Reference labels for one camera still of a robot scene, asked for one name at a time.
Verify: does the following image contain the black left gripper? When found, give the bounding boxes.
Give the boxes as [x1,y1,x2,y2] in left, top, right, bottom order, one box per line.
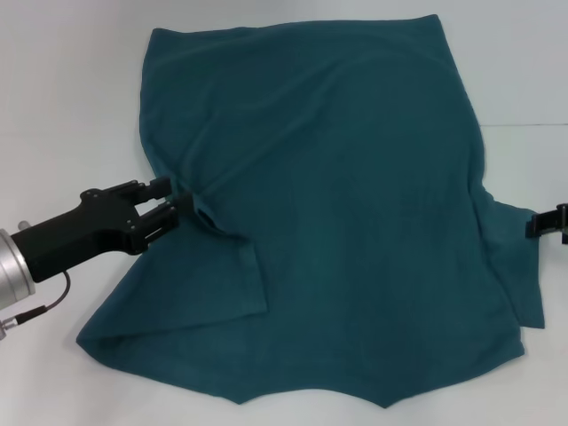
[9,175,197,284]

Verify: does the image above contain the teal blue shirt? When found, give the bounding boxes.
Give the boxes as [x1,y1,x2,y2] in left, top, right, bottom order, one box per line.
[75,12,546,406]

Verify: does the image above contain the dark cable with silver plug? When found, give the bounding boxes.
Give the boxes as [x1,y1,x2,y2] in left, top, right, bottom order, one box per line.
[0,269,73,342]

